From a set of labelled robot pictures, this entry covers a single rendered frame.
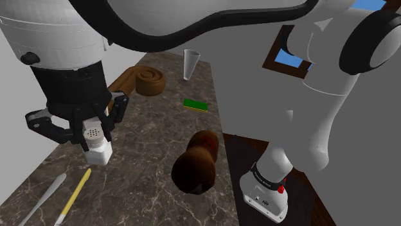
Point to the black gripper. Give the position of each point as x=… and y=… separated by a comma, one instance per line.
x=72, y=90

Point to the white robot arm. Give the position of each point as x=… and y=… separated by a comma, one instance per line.
x=316, y=125

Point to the white salt shaker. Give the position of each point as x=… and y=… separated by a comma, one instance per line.
x=98, y=153

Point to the yellow slim utensil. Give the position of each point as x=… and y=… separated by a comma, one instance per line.
x=75, y=194

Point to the grey slim utensil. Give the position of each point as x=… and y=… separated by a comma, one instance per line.
x=44, y=198

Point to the green and yellow sponge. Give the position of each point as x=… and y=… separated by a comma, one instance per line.
x=195, y=105

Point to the grey cone glass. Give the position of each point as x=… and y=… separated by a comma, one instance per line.
x=190, y=64

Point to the brown rounded wooden grinder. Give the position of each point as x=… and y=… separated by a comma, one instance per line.
x=195, y=166

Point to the dark robot stand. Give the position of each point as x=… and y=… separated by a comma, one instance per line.
x=244, y=153

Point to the brown framed window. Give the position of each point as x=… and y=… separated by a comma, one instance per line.
x=282, y=61
x=369, y=4

